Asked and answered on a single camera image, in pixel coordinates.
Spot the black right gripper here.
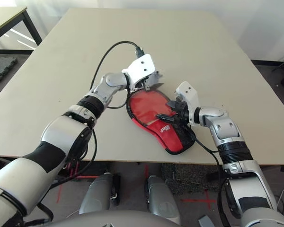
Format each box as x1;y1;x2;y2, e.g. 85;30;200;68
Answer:
155;99;190;127

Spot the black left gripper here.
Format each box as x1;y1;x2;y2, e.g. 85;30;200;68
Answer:
129;80;166;95

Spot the red black paddle case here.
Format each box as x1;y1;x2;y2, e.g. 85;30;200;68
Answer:
125;88;196;156

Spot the dark carpet piece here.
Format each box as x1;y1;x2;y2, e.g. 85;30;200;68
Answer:
160;163;224;197

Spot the silver right robot leg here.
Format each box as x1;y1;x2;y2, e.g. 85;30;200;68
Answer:
145;175;180;224

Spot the silver robot leg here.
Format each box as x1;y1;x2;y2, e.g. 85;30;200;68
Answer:
145;175;180;224
79;172;121;215

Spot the silver left robot leg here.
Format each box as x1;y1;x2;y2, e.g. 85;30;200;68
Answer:
79;172;121;215

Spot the grey flat plastic piece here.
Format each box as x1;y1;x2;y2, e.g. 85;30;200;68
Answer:
198;214;215;227

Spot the grey robot torso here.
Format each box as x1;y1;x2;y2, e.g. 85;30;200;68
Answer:
49;210;180;227

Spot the dark foam floor mat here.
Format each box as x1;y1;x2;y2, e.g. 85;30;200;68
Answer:
0;56;18;86

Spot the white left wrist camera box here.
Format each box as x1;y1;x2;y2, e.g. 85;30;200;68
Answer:
121;53;163;93

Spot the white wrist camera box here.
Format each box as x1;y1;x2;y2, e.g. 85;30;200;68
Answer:
176;81;200;126
121;53;163;93

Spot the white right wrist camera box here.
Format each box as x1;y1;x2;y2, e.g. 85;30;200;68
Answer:
176;81;200;126

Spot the short black left wrist cable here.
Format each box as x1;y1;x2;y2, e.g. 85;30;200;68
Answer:
106;89;131;110

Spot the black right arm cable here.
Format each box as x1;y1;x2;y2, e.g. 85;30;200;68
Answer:
190;129;230;225

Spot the black main table frame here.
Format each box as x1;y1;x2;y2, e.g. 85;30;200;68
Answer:
0;156;284;173

